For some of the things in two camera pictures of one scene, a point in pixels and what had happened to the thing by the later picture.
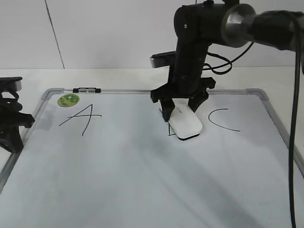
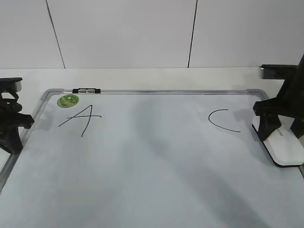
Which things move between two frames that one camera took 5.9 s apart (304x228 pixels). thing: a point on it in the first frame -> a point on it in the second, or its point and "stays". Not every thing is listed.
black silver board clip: (83, 90) stays
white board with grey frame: (107, 158) stays
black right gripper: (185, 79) -> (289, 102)
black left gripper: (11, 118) stays
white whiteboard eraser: (185, 122) -> (284, 147)
